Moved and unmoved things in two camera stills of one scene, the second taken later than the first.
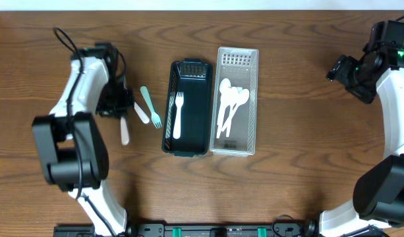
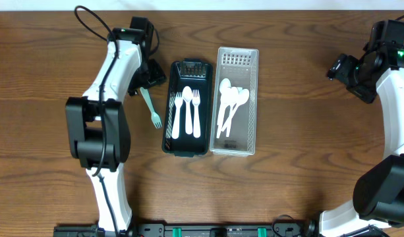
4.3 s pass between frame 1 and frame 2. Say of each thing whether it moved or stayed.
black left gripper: moved
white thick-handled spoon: moved
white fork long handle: moved
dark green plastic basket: stayed
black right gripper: stayed
